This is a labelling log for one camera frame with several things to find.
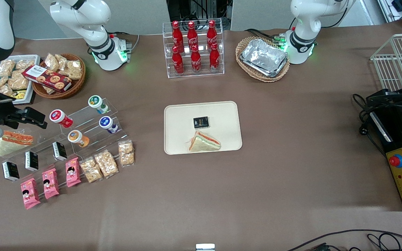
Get beige plastic tray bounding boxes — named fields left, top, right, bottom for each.
left=164, top=101, right=243, bottom=155

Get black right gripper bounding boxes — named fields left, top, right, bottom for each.
left=0, top=99, right=47, bottom=130

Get light wicker basket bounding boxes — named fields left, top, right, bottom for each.
left=236, top=36, right=291, bottom=83

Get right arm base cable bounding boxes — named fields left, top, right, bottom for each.
left=110, top=31, right=141, bottom=53

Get small black white box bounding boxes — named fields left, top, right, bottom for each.
left=24, top=151, right=39, bottom=172
left=52, top=141, right=68, bottom=161
left=2, top=161, right=20, bottom=182

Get white rectangular snack tray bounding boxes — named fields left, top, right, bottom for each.
left=0, top=55, right=41, bottom=105

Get clear acrylic stepped display stand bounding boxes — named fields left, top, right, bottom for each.
left=0, top=98, right=129, bottom=185

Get orange cap gum bottle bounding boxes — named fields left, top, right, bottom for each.
left=67, top=130, right=90, bottom=148

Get pink snack packet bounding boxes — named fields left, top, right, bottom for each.
left=20, top=178, right=41, bottom=210
left=65, top=157, right=82, bottom=188
left=42, top=168, right=60, bottom=200

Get wrapped triangle sandwich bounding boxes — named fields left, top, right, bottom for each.
left=0, top=130, right=34, bottom=157
left=188, top=130, right=222, bottom=153

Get aluminium foil container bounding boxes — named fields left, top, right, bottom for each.
left=241, top=38, right=289, bottom=75
left=240, top=58, right=289, bottom=78

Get black floor cable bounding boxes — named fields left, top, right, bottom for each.
left=286, top=229, right=402, bottom=251

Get clear cracker snack pack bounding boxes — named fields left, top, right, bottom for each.
left=79, top=157, right=103, bottom=184
left=94, top=150, right=119, bottom=179
left=118, top=140, right=135, bottom=167

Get black chocolate box gold print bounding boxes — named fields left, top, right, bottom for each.
left=193, top=116, right=210, bottom=129

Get clear acrylic bottle rack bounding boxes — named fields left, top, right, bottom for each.
left=162, top=18, right=225, bottom=79

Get aluminium frame shelf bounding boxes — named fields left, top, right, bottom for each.
left=377, top=0, right=402, bottom=25

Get black power cable with plug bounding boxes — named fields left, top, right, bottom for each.
left=352, top=93, right=387, bottom=158

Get dark brown wicker basket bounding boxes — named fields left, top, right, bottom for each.
left=32, top=53, right=87, bottom=100

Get red cookie box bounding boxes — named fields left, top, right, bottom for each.
left=22, top=65, right=73, bottom=93

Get dark equipment cabinet with cables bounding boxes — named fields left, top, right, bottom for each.
left=167, top=0, right=233, bottom=31

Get green cap gum bottle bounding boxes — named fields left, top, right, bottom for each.
left=88, top=95, right=109, bottom=115

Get blue cap gum bottle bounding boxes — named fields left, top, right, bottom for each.
left=98, top=116, right=119, bottom=135

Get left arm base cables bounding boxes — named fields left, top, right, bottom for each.
left=246, top=28, right=287, bottom=45

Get red cap gum bottle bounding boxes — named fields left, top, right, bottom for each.
left=49, top=109, right=74, bottom=129

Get white wire basket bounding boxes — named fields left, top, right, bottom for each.
left=370, top=33, right=402, bottom=92

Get red cola bottle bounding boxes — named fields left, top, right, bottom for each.
left=209, top=43, right=221, bottom=72
left=191, top=45, right=202, bottom=74
left=187, top=21, right=199, bottom=51
left=207, top=20, right=218, bottom=49
left=172, top=46, right=185, bottom=75
left=172, top=21, right=185, bottom=53

